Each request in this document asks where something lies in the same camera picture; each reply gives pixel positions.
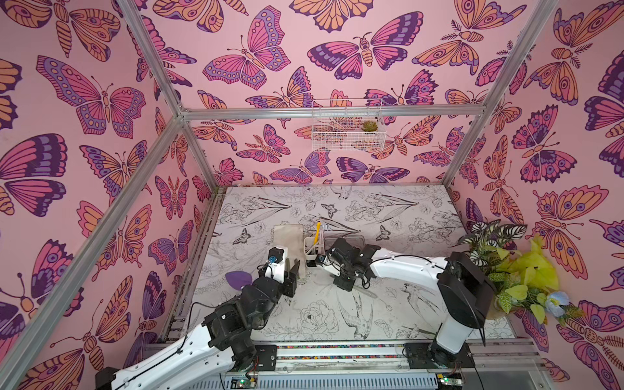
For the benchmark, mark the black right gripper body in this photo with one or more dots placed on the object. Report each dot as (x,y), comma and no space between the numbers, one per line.
(339,256)

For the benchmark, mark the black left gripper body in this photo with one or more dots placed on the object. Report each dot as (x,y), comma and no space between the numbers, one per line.
(287,288)

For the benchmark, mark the yellow toothbrush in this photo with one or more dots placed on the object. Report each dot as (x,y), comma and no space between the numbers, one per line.
(318,232)

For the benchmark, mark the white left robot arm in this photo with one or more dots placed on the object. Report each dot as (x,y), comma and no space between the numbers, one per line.
(220,343)

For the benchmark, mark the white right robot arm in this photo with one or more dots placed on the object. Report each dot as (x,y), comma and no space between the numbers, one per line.
(466,292)

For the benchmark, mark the cream toothbrush holder caddy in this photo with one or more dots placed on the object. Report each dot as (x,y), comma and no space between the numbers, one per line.
(314,248)

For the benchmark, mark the purple silicone object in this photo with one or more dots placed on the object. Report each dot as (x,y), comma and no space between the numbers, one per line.
(238,279)

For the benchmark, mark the beige cloth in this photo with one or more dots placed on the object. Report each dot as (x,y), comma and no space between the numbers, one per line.
(291,237)

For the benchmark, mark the small green succulent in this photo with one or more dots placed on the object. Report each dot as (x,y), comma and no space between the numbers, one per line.
(369,126)

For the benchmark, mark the artificial potted plant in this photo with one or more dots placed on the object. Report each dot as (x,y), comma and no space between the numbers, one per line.
(523,280)

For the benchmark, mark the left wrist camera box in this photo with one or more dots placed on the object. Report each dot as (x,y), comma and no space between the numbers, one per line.
(277,264)

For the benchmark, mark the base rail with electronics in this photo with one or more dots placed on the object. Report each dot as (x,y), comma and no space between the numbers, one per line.
(346,365)

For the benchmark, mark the white wire wall basket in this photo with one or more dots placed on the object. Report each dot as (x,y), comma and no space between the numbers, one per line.
(339,129)

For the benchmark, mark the aluminium frame corner post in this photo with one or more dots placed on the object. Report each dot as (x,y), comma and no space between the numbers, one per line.
(526,39)

